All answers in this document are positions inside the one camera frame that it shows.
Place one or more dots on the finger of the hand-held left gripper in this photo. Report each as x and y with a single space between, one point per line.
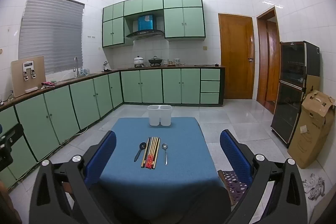
5 158
14 132

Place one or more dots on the chair with patterned cushion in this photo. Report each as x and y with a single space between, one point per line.
236 183

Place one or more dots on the dark brown chopstick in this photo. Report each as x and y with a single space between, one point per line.
145 151

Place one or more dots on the black wok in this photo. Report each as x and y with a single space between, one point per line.
155 60

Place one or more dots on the black and white printed sheet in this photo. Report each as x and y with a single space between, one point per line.
313 188

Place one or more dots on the open wooden door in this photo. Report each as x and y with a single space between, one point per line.
271 61

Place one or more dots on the metal kitchen faucet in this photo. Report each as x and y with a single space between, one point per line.
76 66

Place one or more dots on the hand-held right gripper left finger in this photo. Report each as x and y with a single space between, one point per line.
103 158

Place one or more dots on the white cooking pot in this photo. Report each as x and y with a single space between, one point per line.
138 61

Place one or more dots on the grey window blind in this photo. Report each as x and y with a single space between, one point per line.
52 35

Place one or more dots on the brown cardboard box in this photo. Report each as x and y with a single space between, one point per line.
309 134

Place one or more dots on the brown cardboard board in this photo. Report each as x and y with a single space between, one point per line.
18 85

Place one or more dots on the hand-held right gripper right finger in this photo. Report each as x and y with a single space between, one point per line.
232 158

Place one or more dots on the glass jars and bowls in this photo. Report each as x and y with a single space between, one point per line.
176 62

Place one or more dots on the green wall cabinets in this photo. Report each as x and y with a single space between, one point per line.
183 22

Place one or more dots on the light brown chopstick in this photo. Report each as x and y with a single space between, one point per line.
155 152

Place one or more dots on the black spoon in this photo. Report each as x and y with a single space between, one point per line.
142 146

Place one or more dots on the metal spoon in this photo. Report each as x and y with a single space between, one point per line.
164 146

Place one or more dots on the closed wooden door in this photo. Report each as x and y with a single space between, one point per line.
236 56

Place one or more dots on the red cloth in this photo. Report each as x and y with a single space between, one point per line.
47 84

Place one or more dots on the green base cabinets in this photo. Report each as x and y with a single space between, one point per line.
152 86

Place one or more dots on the white wall-mount device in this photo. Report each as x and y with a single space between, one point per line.
29 67

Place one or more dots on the black glass-front cabinet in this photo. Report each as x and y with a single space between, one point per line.
291 98

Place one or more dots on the black range hood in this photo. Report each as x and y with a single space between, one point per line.
145 34

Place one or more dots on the white utensil holder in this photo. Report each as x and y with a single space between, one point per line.
159 116

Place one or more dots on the table with blue cloth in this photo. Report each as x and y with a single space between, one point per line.
170 187

